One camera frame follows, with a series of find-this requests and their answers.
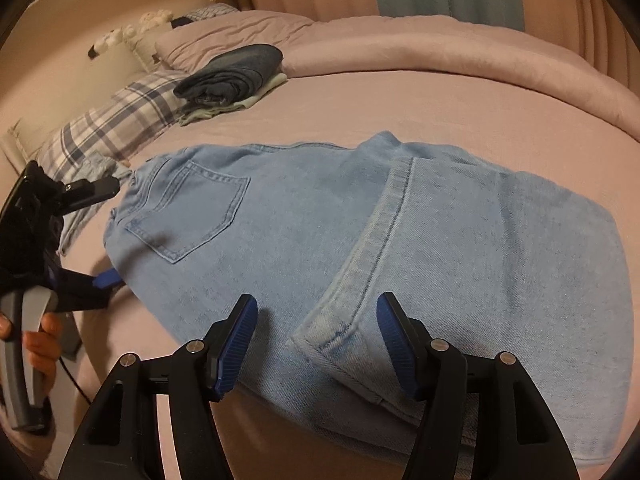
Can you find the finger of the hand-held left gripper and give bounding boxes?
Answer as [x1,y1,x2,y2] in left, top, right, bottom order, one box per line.
[47,265,124,314]
[60,175,121,217]

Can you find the small pale denim pants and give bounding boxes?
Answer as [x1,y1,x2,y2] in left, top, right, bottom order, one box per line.
[59,155,136,257]

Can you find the folded dark blue jeans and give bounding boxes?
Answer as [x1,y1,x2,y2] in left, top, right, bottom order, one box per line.
[173,44,284,107]

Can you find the pink duvet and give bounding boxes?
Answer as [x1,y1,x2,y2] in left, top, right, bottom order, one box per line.
[282,14,640,137]

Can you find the white plush toy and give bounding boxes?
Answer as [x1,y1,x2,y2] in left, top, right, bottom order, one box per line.
[137,9,175,36]

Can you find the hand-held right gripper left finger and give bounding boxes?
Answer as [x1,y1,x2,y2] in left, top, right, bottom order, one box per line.
[57,294,259,480]

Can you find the white pillow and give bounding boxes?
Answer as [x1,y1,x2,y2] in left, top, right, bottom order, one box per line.
[127,35,164,73]

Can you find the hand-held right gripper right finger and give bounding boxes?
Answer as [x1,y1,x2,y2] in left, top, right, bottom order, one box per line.
[376,291,576,480]

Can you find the white and black plush dog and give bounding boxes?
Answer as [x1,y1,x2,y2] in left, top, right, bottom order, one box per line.
[88,27,127,59]

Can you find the light blue denim pants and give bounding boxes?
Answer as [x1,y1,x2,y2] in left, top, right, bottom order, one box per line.
[104,131,633,466]

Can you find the person's left hand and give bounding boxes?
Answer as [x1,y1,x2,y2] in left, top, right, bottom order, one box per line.
[22,312,65,407]

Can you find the bed with pink sheet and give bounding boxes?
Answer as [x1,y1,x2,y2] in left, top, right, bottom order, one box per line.
[0,10,640,480]

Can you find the plaid pillow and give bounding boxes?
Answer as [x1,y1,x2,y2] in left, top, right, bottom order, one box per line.
[37,71,193,181]

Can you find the black cable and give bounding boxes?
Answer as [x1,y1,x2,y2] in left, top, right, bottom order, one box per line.
[59,356,92,405]

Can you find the blue striped pillow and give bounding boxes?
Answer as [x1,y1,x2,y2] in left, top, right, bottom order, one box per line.
[182,3,239,24]

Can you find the pink pillow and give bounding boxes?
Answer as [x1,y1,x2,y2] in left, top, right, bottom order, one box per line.
[155,10,316,73]

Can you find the cream bed headboard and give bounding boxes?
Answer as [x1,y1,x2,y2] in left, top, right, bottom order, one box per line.
[0,0,212,161]

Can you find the folded pale green cloth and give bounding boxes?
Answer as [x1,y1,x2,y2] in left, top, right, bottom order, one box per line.
[180,72,289,127]

